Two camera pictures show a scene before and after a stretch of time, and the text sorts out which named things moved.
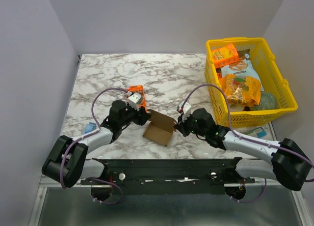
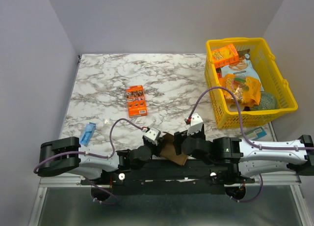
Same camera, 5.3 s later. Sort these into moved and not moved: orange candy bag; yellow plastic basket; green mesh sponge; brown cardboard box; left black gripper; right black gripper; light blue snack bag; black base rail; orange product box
Moved: right black gripper; left black gripper; brown cardboard box
Not moved: light blue snack bag; orange candy bag; yellow plastic basket; green mesh sponge; orange product box; black base rail
